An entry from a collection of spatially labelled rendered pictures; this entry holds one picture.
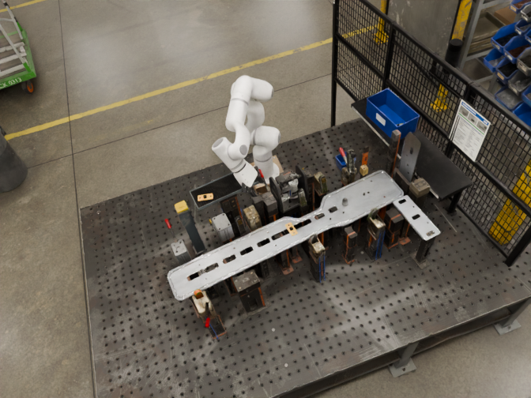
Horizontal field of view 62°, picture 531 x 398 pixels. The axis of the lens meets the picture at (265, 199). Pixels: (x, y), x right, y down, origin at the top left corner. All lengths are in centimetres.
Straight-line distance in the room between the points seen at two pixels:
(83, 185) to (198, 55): 206
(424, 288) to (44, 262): 298
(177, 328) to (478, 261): 175
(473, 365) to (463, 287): 76
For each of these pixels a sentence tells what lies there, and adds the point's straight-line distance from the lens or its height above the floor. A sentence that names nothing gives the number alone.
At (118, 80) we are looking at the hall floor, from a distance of 543.
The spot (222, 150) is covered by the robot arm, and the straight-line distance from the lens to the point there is 200.
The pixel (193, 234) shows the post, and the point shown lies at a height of 91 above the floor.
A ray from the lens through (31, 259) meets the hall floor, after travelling 420.
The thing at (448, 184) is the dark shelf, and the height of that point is 103.
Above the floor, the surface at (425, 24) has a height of 62.
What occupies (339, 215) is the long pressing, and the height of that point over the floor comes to 100.
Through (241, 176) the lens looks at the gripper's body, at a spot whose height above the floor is 146.
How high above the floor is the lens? 304
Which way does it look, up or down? 53 degrees down
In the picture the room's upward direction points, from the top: 10 degrees counter-clockwise
